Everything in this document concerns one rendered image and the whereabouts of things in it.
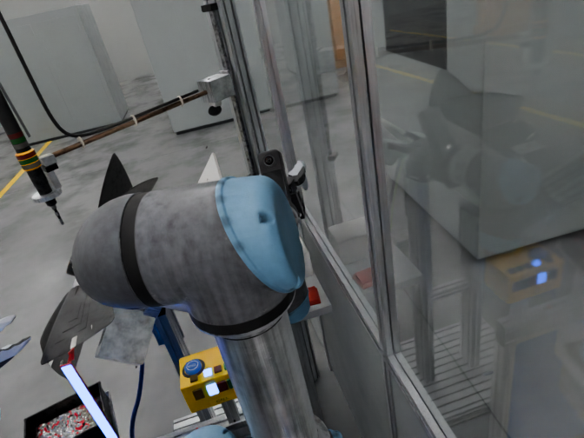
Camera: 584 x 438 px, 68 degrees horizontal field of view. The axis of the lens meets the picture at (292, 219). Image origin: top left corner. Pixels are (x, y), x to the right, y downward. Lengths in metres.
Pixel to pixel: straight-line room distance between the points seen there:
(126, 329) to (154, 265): 1.02
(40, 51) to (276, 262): 8.22
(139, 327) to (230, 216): 1.07
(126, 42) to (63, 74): 5.12
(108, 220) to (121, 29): 12.99
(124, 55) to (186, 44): 6.96
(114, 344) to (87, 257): 0.98
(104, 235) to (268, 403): 0.26
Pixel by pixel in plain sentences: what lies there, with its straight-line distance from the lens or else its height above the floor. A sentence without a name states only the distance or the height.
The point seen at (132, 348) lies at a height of 0.97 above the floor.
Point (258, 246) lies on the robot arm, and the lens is 0.37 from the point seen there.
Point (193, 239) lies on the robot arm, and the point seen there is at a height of 1.66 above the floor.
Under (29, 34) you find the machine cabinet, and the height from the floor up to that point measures 1.69.
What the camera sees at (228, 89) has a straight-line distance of 1.52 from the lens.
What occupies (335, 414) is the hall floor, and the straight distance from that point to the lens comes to 2.27.
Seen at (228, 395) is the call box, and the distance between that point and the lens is 1.13.
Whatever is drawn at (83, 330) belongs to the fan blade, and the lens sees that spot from 1.22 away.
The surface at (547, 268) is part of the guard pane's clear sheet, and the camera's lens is 0.49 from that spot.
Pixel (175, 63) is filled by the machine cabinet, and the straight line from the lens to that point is 6.63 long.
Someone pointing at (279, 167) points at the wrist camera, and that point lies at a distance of 0.85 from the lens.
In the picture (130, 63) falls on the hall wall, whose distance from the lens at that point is 13.46.
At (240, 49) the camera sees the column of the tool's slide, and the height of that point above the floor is 1.64.
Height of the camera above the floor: 1.84
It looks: 30 degrees down
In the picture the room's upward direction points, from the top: 12 degrees counter-clockwise
